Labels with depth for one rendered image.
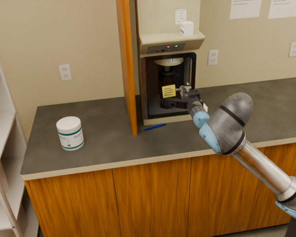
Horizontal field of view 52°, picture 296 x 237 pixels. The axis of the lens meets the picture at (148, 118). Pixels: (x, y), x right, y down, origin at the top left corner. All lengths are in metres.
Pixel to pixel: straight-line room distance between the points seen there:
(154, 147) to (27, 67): 1.01
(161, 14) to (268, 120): 0.93
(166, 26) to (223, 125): 0.72
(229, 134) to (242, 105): 0.11
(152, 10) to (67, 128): 0.75
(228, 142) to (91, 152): 0.85
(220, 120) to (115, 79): 1.20
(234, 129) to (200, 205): 1.02
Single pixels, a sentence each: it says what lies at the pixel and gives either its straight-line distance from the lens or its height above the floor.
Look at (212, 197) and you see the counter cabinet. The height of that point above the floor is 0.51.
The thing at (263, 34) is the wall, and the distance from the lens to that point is 2.38.
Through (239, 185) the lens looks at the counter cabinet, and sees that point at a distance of 2.05.
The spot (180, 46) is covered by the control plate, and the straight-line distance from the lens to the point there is 1.62.
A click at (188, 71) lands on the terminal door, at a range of 1.76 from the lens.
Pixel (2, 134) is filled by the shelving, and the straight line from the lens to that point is 2.11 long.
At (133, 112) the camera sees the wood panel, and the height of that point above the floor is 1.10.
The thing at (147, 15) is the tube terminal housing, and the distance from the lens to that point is 1.61.
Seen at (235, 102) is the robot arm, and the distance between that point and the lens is 1.14.
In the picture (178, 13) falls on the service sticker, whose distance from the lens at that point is 1.64.
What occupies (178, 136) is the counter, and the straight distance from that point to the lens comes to 1.80.
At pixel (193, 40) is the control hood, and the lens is 1.59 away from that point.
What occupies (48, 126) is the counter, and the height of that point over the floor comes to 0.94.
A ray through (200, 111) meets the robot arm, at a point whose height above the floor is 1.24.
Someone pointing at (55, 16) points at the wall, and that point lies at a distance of 2.04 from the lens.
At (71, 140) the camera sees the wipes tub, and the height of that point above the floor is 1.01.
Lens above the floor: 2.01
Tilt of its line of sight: 33 degrees down
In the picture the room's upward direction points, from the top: 2 degrees counter-clockwise
